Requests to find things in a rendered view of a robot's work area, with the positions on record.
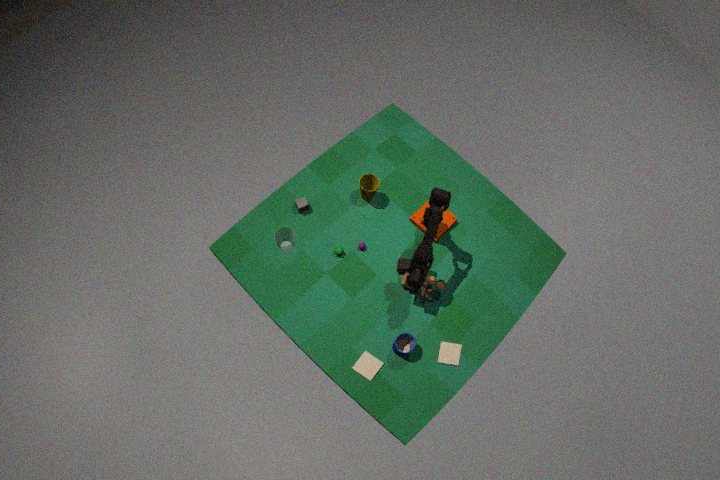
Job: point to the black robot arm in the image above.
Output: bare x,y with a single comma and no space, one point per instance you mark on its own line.
423,255

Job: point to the yellow cup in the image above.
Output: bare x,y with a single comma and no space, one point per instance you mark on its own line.
369,184

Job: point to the blue mug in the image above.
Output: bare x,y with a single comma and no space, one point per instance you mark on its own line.
404,344

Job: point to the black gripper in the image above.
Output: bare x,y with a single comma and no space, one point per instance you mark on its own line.
410,288

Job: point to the beige flat square tile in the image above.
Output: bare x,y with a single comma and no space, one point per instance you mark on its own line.
449,353
367,365

